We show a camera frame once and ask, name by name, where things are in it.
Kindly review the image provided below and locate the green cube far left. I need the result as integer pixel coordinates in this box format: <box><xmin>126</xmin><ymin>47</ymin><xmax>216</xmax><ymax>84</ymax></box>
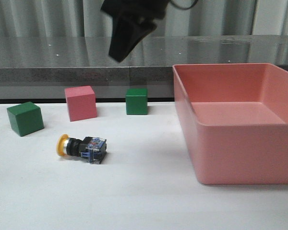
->
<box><xmin>7</xmin><ymin>102</ymin><xmax>44</xmax><ymax>137</ymax></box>

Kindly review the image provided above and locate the green cube near bin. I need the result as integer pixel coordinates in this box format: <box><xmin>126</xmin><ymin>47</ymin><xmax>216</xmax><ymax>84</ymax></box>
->
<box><xmin>125</xmin><ymin>88</ymin><xmax>148</xmax><ymax>115</ymax></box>

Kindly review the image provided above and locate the yellow push button switch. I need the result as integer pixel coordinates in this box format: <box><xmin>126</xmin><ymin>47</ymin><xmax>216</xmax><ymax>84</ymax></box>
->
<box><xmin>56</xmin><ymin>134</ymin><xmax>107</xmax><ymax>164</ymax></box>

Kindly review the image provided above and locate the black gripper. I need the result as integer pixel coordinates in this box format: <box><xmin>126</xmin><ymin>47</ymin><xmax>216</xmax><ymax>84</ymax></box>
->
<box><xmin>101</xmin><ymin>0</ymin><xmax>168</xmax><ymax>62</ymax></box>

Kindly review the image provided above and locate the pink wooden cube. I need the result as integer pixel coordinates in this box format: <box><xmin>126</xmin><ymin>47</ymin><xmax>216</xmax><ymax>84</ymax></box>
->
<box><xmin>64</xmin><ymin>85</ymin><xmax>97</xmax><ymax>122</ymax></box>

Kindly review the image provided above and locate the pink plastic bin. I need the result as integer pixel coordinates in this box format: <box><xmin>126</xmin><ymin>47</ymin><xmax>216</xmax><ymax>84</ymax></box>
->
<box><xmin>173</xmin><ymin>63</ymin><xmax>288</xmax><ymax>184</ymax></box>

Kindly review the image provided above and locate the grey stone ledge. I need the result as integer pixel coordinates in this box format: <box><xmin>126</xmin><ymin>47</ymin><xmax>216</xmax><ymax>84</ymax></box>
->
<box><xmin>0</xmin><ymin>35</ymin><xmax>288</xmax><ymax>103</ymax></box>

